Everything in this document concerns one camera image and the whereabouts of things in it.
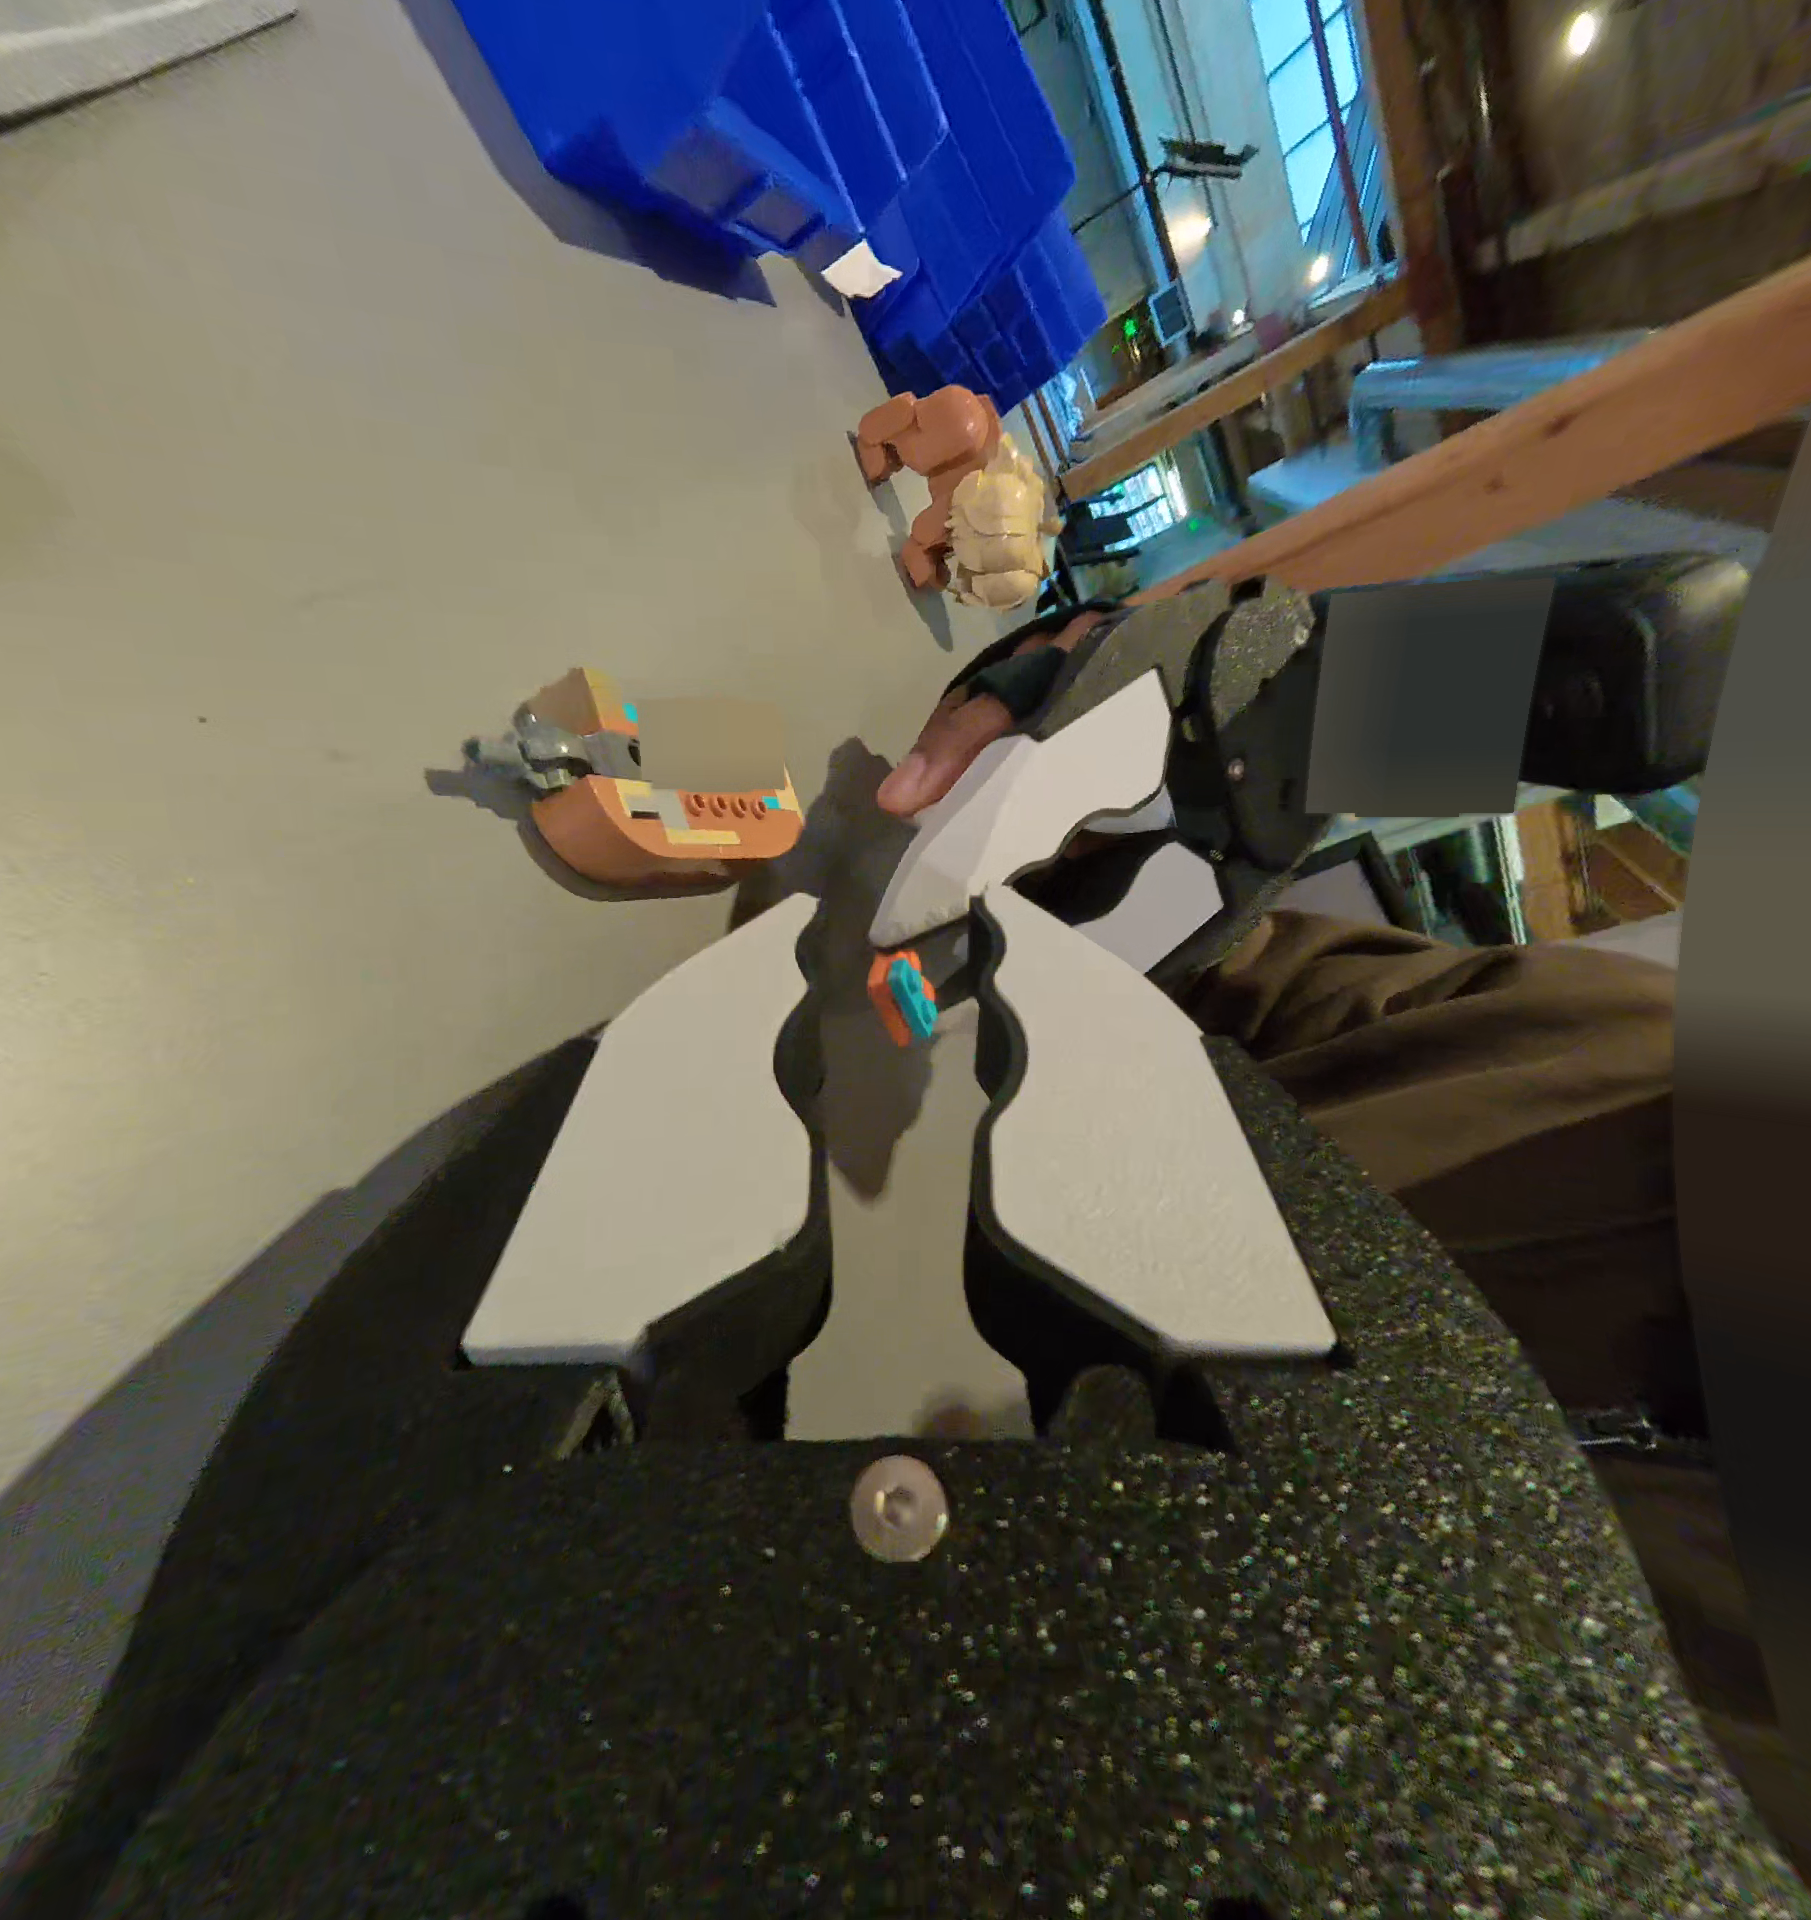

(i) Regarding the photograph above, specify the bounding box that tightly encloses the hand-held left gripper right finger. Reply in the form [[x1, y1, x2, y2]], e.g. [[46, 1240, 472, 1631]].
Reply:
[[965, 883, 1341, 1408]]

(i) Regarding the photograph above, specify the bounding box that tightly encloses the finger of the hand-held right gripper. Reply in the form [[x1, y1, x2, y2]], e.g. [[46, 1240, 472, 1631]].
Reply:
[[1013, 835, 1231, 978], [869, 667, 1181, 949]]

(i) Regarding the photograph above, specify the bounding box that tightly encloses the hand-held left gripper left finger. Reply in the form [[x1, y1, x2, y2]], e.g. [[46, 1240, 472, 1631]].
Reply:
[[460, 893, 837, 1408]]

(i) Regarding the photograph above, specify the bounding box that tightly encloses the small orange teal brick piece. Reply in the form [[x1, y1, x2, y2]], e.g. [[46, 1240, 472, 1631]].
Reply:
[[865, 949, 943, 1051]]

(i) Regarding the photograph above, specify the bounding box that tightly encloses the brown toy brick ship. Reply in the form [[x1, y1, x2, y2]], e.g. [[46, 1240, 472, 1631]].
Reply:
[[462, 664, 805, 903]]

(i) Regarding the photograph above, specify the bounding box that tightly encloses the person's right forearm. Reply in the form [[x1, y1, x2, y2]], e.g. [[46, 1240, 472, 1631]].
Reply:
[[1145, 904, 1713, 1263]]

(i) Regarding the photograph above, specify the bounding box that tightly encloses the grey desk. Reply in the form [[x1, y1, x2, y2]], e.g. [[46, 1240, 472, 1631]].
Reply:
[[0, 0, 1063, 1592]]

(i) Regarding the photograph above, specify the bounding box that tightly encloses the person's right hand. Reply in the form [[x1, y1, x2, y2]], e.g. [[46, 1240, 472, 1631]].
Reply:
[[875, 693, 1019, 821]]

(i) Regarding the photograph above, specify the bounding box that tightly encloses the brown tan brick animal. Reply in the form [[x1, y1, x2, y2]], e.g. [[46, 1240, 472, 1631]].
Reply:
[[851, 384, 1065, 612]]

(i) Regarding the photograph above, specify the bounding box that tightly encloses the wooden beam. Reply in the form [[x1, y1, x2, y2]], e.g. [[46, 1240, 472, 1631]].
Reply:
[[1061, 224, 1811, 611]]

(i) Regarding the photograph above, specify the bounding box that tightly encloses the large blue plastic bin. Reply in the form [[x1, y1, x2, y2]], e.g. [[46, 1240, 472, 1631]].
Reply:
[[452, 0, 943, 303]]

